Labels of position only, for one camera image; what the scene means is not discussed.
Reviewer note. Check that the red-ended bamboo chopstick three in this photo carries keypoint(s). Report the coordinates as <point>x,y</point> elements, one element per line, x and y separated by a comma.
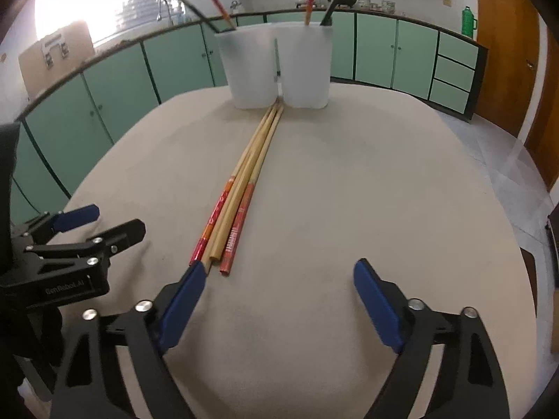
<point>214,2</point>

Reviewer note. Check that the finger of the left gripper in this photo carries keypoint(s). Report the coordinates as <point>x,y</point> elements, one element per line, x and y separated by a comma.
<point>42,229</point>
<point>100,239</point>

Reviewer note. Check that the red-ended bamboo chopstick one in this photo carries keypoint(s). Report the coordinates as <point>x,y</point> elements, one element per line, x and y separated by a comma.
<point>203,241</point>

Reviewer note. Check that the red-ended bamboo chopstick two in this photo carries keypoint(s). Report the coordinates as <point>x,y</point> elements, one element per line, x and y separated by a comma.
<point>239,221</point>

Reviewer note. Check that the brown stool seat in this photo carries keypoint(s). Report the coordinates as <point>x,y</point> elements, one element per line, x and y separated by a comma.
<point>529,261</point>

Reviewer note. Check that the chrome sink faucet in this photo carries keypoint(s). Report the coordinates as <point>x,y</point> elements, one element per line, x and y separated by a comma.
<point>163,6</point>

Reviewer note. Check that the green thermos bottle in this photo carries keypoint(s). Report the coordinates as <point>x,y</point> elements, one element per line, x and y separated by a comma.
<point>469,22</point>

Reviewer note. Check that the plain bamboo chopstick one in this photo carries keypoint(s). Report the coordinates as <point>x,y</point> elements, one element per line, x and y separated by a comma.
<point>214,249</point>

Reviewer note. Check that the black wok on stove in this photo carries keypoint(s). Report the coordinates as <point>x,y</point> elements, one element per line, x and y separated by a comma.
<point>344,4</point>

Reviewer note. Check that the left wooden door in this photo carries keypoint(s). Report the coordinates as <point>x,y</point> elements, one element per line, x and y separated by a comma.
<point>509,29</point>

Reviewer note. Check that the steel kettle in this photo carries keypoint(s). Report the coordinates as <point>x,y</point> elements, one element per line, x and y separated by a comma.
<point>235,7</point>

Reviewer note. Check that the black chopstick left cup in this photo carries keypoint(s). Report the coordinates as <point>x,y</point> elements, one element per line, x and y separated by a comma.
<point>200,15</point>

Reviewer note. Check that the green lower kitchen cabinets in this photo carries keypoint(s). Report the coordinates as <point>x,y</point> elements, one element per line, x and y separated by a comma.
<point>68,128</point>

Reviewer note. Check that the cardboard box on counter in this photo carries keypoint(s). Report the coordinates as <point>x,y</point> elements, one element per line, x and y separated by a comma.
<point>54,57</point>

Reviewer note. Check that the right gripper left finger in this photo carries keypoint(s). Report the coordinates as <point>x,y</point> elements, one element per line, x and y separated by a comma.
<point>90,383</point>

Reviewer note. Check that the white double utensil holder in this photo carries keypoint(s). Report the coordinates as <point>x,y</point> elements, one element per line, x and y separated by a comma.
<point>290,60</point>

